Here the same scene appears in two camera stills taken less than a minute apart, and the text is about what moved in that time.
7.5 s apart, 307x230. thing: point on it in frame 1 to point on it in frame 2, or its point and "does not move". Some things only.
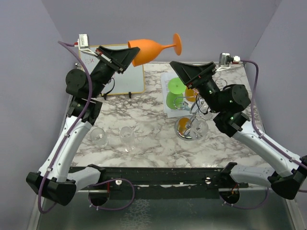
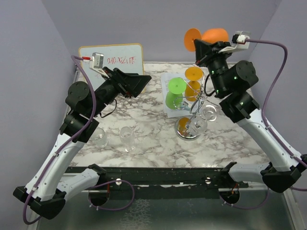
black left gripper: x=118 y=59 to x=129 y=84
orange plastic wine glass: x=150 y=49 to x=211 y=35
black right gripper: x=187 y=71 to x=206 y=51
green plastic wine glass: x=174 y=97 does not move
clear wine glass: x=127 y=139 does not move
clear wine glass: x=206 y=114 does not move
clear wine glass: x=97 y=134 does not move
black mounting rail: x=165 y=183 does not move
